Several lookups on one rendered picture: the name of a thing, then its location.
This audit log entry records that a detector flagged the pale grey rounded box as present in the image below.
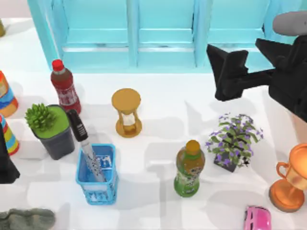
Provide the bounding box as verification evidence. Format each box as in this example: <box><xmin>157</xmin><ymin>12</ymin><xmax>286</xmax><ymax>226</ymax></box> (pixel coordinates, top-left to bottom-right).
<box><xmin>272</xmin><ymin>11</ymin><xmax>307</xmax><ymax>36</ymax></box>

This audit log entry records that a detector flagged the purple flower plant pot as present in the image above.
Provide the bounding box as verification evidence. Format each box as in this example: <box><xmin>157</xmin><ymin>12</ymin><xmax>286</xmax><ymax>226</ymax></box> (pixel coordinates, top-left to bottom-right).
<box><xmin>205</xmin><ymin>112</ymin><xmax>264</xmax><ymax>173</ymax></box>

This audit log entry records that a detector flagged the light blue rack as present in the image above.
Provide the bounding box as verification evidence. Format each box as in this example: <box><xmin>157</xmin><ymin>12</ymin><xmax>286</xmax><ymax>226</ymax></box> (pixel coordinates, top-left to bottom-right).
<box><xmin>26</xmin><ymin>0</ymin><xmax>288</xmax><ymax>74</ymax></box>

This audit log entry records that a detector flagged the bronze trophy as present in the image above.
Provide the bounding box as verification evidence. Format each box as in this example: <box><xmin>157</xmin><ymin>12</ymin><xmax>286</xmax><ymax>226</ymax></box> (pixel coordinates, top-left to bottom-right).
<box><xmin>268</xmin><ymin>143</ymin><xmax>307</xmax><ymax>213</ymax></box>

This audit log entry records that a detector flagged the yellow wooden hourglass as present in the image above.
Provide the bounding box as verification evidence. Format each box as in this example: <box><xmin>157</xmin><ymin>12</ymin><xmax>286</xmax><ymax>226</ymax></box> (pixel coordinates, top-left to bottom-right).
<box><xmin>111</xmin><ymin>88</ymin><xmax>142</xmax><ymax>138</ymax></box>

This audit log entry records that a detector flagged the green bottle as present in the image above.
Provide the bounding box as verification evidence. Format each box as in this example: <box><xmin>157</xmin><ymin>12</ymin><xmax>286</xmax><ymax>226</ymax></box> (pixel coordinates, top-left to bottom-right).
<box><xmin>173</xmin><ymin>139</ymin><xmax>206</xmax><ymax>198</ymax></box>

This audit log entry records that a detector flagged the pink toy car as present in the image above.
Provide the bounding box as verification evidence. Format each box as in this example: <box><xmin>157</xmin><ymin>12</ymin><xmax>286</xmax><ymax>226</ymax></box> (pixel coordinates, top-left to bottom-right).
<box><xmin>244</xmin><ymin>205</ymin><xmax>272</xmax><ymax>230</ymax></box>

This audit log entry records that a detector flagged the red bottle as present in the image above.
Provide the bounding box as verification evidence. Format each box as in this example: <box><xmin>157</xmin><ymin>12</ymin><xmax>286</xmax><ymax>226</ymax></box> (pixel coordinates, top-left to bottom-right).
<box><xmin>50</xmin><ymin>59</ymin><xmax>82</xmax><ymax>115</ymax></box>

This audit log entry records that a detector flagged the blue plastic basket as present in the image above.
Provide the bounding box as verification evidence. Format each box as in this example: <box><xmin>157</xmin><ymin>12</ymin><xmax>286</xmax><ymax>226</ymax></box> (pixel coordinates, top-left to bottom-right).
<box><xmin>75</xmin><ymin>143</ymin><xmax>119</xmax><ymax>206</ymax></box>

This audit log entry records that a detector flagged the green succulent in grey pot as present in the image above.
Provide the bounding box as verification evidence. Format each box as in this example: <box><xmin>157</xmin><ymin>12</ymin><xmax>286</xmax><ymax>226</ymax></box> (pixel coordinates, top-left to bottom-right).
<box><xmin>24</xmin><ymin>103</ymin><xmax>76</xmax><ymax>161</ymax></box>

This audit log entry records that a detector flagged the orange and blue can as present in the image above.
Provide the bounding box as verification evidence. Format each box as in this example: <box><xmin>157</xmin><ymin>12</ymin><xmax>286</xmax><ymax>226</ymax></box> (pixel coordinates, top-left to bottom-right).
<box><xmin>0</xmin><ymin>70</ymin><xmax>19</xmax><ymax>118</ymax></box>

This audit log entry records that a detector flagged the striped colourful can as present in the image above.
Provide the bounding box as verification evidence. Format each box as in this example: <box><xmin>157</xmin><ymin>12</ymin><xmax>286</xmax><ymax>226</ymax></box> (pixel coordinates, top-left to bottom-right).
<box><xmin>0</xmin><ymin>114</ymin><xmax>20</xmax><ymax>155</ymax></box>

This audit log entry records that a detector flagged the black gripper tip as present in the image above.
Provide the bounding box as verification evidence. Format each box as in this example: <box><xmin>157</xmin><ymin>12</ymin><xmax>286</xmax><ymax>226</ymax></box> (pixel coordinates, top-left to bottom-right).
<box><xmin>0</xmin><ymin>124</ymin><xmax>21</xmax><ymax>184</ymax></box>

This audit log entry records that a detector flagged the grey green cloth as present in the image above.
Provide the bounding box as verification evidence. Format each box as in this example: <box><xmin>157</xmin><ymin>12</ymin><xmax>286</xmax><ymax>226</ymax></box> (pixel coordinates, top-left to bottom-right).
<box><xmin>0</xmin><ymin>207</ymin><xmax>56</xmax><ymax>230</ymax></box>

